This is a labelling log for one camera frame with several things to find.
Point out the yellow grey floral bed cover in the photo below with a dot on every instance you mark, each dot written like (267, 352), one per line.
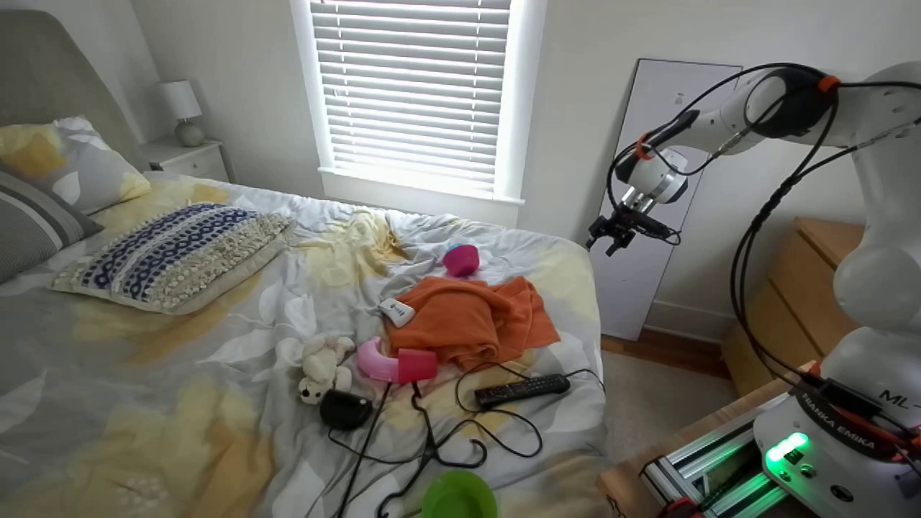
(144, 392)

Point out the magenta ball toy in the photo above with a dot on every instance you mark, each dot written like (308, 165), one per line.
(462, 260)

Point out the white window blinds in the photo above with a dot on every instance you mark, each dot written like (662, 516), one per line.
(413, 89)

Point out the green plastic bowl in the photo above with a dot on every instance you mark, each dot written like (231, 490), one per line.
(458, 497)

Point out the white nightstand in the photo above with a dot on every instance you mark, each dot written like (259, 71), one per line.
(190, 162)

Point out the black power adapter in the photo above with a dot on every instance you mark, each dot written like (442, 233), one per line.
(521, 391)

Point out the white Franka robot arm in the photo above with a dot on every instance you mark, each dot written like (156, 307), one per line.
(888, 277)

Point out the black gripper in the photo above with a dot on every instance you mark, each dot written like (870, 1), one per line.
(645, 227)

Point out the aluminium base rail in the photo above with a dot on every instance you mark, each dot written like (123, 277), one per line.
(716, 476)

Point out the small white label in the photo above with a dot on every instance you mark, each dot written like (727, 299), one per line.
(396, 313)

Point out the white leaning board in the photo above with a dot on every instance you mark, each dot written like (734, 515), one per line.
(693, 277)

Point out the blue white patterned pillow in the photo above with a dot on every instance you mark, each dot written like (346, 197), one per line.
(175, 256)

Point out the grey upholstered headboard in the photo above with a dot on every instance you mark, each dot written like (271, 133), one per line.
(58, 77)

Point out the white plush toy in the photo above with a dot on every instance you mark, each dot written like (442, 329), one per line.
(318, 369)

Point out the orange cloth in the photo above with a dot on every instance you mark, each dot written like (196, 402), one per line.
(471, 320)

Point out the white table lamp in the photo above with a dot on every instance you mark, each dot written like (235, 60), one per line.
(183, 103)

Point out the light wooden dresser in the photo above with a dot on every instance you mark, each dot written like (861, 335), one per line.
(793, 299)

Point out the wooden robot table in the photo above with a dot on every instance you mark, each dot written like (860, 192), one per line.
(662, 456)

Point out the grey striped pillow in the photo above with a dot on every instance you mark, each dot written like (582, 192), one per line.
(34, 227)

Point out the pink curved toy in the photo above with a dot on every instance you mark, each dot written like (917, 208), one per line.
(383, 368)

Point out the yellow grey floral pillow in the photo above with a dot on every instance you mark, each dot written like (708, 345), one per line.
(82, 162)

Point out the black round device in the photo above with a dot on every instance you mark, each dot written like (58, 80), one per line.
(344, 411)

